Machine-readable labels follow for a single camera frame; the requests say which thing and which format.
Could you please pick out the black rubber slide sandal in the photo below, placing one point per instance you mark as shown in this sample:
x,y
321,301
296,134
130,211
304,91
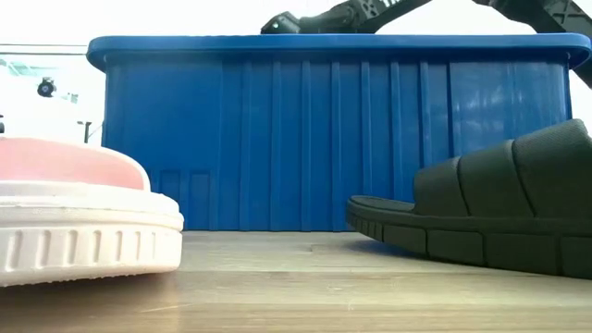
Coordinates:
x,y
485,185

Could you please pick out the pink rubber slide sandal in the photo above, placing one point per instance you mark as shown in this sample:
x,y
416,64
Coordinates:
x,y
92,231

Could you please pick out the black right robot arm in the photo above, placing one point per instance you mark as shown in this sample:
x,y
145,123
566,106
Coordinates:
x,y
356,14

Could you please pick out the blue plastic bin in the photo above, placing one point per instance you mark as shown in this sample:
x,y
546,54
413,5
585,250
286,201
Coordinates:
x,y
277,139

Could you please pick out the thin black pole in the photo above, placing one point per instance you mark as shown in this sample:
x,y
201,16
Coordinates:
x,y
86,131

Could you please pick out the black ceiling camera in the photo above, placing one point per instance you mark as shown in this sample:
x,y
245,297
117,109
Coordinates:
x,y
46,88

